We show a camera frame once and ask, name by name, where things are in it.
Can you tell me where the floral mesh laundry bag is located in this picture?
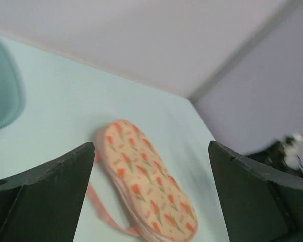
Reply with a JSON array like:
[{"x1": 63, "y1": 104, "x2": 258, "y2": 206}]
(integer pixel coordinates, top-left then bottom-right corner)
[{"x1": 86, "y1": 120, "x2": 198, "y2": 241}]

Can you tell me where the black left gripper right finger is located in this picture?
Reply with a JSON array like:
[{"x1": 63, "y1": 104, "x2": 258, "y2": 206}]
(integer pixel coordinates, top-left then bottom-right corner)
[{"x1": 208, "y1": 141, "x2": 303, "y2": 241}]

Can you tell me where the teal plastic container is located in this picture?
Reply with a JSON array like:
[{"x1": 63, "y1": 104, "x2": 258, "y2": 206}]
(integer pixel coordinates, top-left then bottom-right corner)
[{"x1": 0, "y1": 42, "x2": 26, "y2": 129}]

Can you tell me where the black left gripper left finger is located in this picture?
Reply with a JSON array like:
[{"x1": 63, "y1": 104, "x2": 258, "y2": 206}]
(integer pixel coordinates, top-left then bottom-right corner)
[{"x1": 0, "y1": 142, "x2": 95, "y2": 242}]

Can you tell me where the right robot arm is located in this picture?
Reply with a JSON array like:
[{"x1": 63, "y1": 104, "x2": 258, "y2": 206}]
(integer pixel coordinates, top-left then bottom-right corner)
[{"x1": 246, "y1": 133, "x2": 303, "y2": 178}]

